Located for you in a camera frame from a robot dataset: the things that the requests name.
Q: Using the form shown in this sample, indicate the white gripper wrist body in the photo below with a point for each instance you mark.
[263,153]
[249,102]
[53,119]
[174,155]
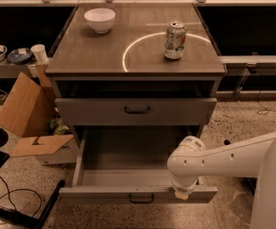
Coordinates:
[183,187]

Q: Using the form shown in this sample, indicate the grey drawer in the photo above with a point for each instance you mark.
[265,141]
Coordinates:
[125,165]
[135,111]

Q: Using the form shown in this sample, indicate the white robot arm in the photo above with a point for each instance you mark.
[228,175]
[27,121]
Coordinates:
[254,157]

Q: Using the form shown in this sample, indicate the grey top drawer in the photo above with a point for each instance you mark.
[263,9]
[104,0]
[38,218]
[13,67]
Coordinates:
[135,111]

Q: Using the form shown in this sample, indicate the grey drawer cabinet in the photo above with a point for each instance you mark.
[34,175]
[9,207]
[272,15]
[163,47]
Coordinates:
[128,61]

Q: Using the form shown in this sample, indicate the open cardboard box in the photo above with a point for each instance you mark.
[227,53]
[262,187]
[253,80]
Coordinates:
[30,113]

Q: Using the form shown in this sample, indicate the black stand leg right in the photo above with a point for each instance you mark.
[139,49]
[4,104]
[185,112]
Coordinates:
[227,142]

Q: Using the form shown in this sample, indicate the crushed soda can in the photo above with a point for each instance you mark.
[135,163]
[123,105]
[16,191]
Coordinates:
[175,40]

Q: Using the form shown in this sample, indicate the white ceramic bowl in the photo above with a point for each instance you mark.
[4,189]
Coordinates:
[100,20]

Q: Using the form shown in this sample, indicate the white paper cup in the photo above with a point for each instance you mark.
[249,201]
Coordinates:
[39,52]

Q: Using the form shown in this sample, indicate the blue patterned bowl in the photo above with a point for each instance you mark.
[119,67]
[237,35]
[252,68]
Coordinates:
[20,56]

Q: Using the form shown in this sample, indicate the long side shelf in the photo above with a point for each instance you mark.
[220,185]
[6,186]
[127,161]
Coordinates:
[10,70]

